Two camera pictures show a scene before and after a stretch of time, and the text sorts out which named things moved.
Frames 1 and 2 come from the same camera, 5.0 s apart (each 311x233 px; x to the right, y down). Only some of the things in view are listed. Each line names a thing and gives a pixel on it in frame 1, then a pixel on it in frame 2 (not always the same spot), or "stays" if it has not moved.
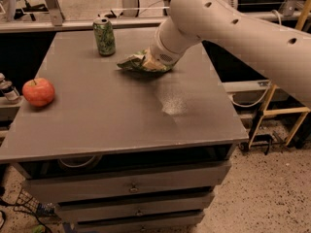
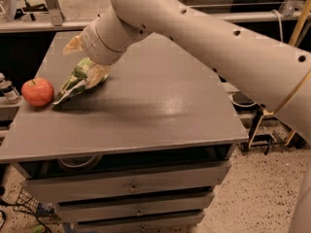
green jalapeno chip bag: x=143 y=61 -> x=75 y=85
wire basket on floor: x=26 y=202 stays
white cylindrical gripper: x=160 y=54 -> x=91 y=45
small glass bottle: x=8 y=89 stays
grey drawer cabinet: x=121 y=150 stays
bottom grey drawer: x=182 y=224 stays
